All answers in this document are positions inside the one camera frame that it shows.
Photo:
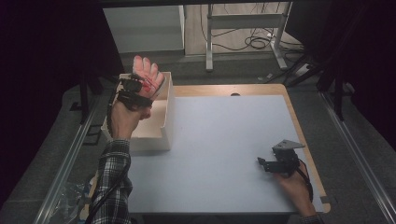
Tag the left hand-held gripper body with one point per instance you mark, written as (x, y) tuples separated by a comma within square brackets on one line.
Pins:
[(134, 100)]

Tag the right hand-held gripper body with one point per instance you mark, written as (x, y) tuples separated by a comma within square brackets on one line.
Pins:
[(285, 161)]

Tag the white box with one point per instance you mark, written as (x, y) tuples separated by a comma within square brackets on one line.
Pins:
[(154, 124)]

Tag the person's left hand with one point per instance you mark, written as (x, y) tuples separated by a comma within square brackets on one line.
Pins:
[(124, 121)]

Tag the person's right hand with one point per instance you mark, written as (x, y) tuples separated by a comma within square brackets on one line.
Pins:
[(295, 193)]

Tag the pale blue table mat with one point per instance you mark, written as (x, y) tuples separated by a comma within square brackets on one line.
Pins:
[(218, 174)]

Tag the black stand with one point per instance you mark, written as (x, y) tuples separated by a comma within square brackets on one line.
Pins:
[(337, 93), (84, 99)]

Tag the white cabinet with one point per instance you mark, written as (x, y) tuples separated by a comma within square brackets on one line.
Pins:
[(143, 29)]

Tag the white power strip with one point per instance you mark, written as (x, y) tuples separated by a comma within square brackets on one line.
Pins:
[(302, 70)]

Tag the clear plastic bag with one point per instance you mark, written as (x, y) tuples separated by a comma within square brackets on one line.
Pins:
[(73, 200)]

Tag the aluminium floor rail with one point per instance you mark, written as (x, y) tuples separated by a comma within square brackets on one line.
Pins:
[(358, 158), (65, 168)]

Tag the grey metal desk frame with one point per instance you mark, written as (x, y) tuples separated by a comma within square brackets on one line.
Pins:
[(246, 21)]

